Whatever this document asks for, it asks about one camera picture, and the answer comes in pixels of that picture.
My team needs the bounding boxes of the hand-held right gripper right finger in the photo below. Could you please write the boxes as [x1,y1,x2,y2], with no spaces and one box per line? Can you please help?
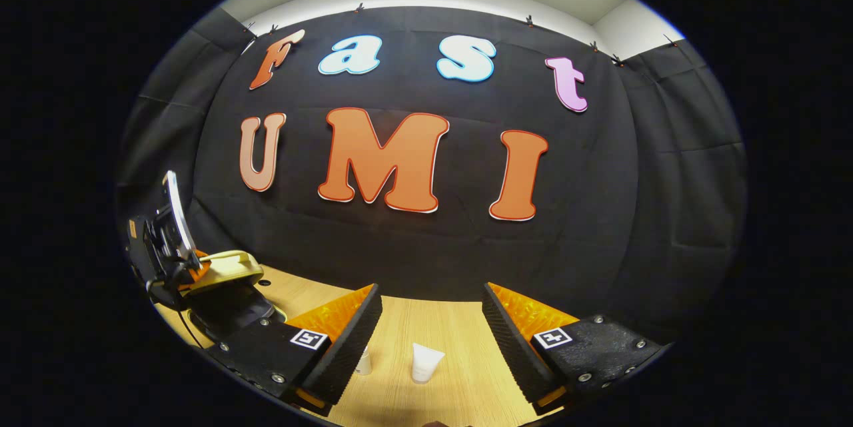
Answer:
[481,282,670,414]

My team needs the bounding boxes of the black backdrop cloth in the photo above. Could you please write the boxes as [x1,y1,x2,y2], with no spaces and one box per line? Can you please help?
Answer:
[115,6,748,341]

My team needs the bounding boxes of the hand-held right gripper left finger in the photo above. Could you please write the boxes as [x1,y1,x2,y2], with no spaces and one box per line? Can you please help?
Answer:
[207,282,384,414]

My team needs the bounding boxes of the row of small cloth clips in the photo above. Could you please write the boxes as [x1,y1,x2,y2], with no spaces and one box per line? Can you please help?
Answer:
[245,3,677,67]

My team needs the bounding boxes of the white squeeze tube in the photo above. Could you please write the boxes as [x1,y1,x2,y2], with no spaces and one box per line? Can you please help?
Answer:
[411,342,446,384]

